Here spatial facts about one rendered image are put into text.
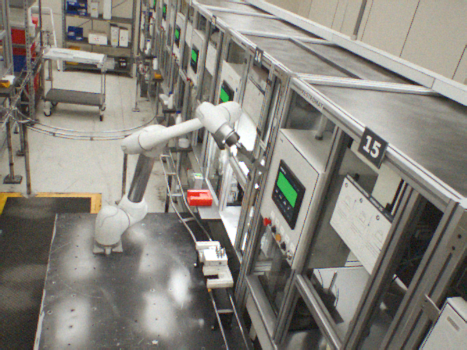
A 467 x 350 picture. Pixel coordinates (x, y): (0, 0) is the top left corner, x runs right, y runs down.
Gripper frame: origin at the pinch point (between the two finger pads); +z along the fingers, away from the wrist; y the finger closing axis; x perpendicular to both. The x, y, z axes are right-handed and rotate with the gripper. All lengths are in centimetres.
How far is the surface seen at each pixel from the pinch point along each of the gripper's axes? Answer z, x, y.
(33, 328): -38, 185, 74
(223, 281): 28, 58, 33
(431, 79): 27, -92, 20
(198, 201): -21, 45, 83
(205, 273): 18, 64, 37
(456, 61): 45, -281, 362
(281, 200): 18.6, 3.7, -14.8
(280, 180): 12.1, -1.8, -13.6
